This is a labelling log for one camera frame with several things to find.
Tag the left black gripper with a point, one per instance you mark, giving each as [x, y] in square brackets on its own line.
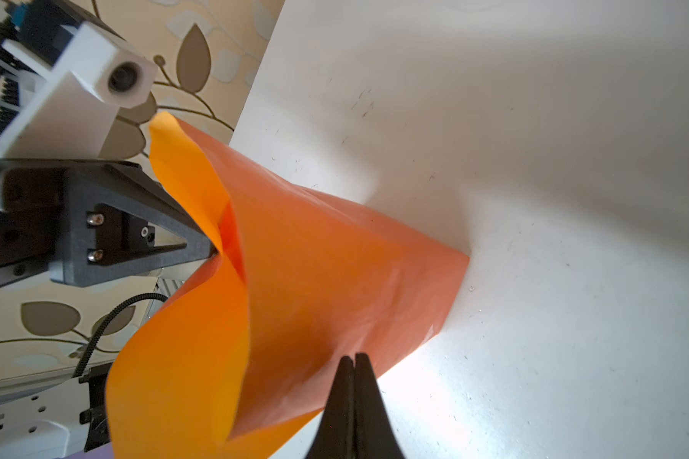
[108, 221]

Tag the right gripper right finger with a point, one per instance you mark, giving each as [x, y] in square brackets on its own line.
[373, 434]

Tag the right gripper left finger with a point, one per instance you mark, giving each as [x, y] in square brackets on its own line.
[335, 435]

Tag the yellow orange wrapping paper sheet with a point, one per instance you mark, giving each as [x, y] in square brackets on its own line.
[243, 355]

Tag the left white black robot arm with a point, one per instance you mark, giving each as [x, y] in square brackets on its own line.
[69, 418]

